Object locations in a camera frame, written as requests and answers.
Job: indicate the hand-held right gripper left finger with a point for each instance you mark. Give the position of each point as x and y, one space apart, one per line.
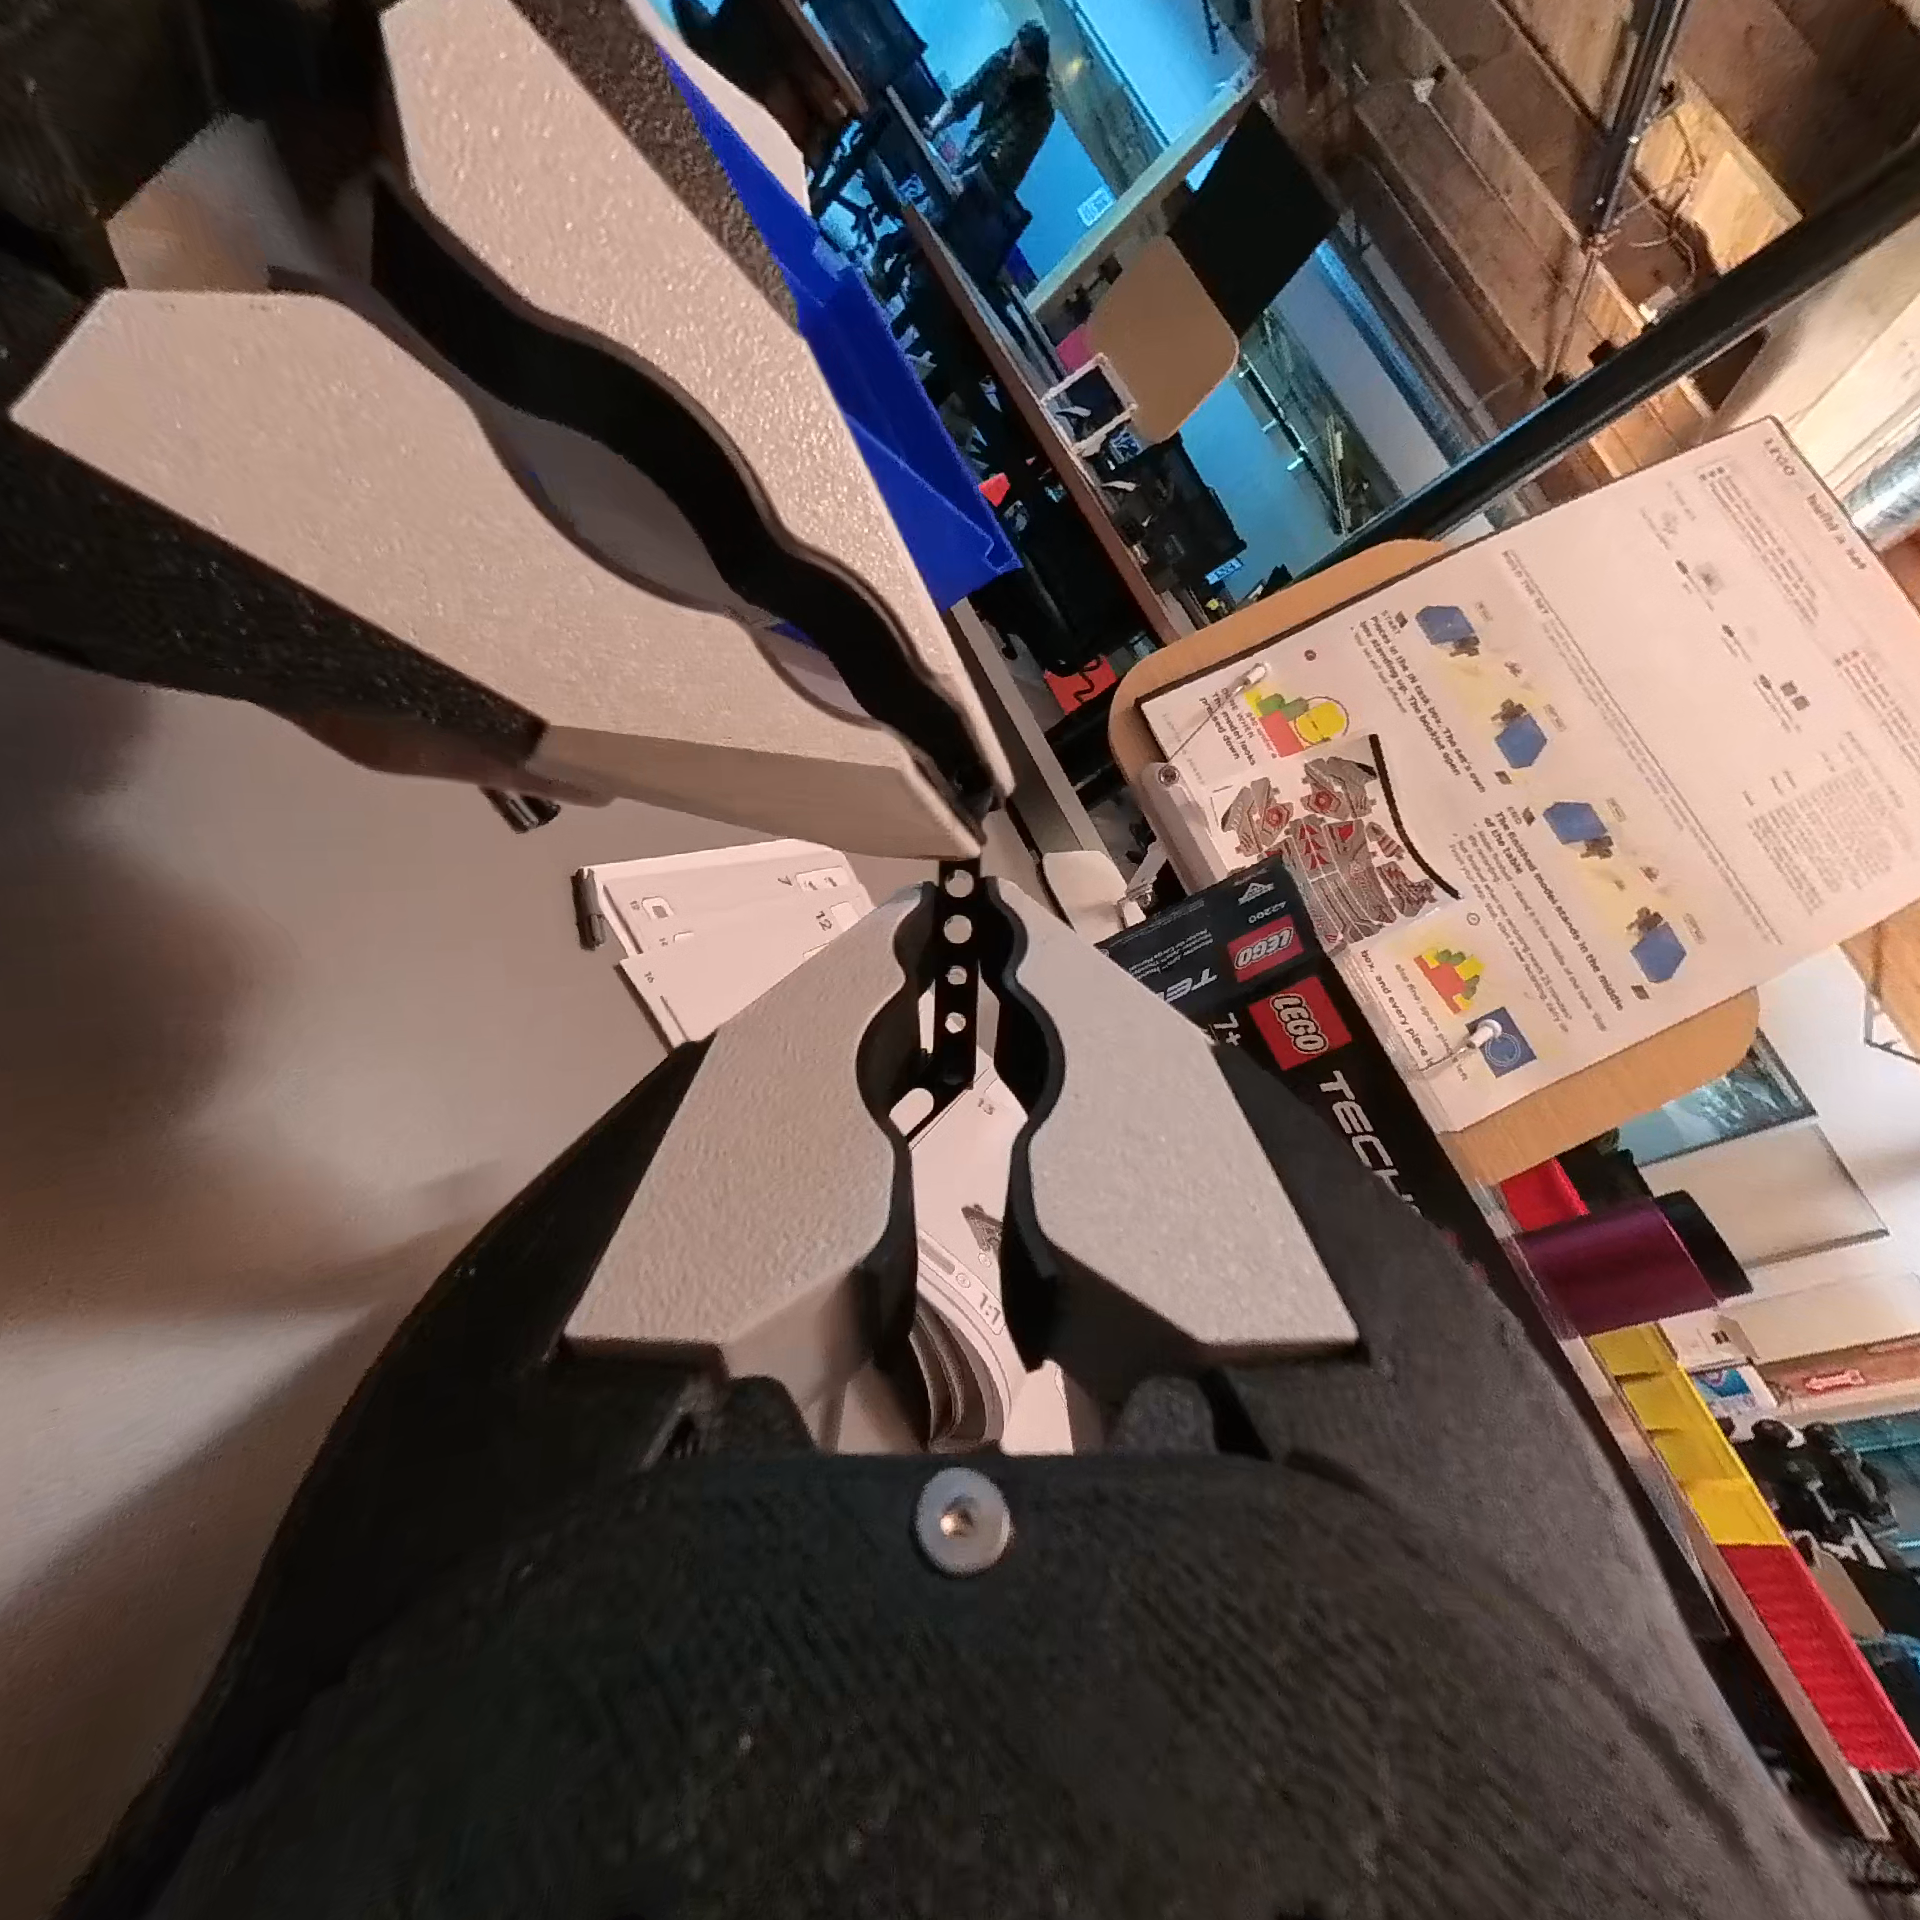
734 1184

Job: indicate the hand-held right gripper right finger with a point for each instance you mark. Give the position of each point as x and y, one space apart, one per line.
1184 1184

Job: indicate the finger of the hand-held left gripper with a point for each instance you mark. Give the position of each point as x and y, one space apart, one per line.
376 510
644 254

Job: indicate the black toy beam with holes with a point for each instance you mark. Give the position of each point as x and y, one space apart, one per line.
960 961

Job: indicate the black toy box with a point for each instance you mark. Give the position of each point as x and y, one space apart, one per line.
1289 1036

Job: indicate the white instruction booklet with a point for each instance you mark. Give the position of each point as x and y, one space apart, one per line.
705 932

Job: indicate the blue storage bin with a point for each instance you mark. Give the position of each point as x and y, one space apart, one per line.
900 452

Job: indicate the red storage bin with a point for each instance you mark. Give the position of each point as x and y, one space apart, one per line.
1541 1197
1814 1652

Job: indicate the white board stand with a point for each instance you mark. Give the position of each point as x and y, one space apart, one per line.
1200 825

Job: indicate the wooden board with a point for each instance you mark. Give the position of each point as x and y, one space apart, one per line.
1588 1119

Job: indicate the maroon cylinder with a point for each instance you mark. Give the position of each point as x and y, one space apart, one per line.
1605 1268

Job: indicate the tan chair back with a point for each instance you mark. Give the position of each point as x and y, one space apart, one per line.
1162 339

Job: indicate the yellow storage bin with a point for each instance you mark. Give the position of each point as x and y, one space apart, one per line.
1681 1425

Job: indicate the black monitor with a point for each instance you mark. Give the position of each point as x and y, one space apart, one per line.
1252 224

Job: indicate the printed instruction sheet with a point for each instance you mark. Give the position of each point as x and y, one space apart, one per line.
1651 720

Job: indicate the black frame bar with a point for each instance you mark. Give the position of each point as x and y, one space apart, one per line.
1651 369

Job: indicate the silver ribbed duct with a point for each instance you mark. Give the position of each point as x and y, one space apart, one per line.
1891 503

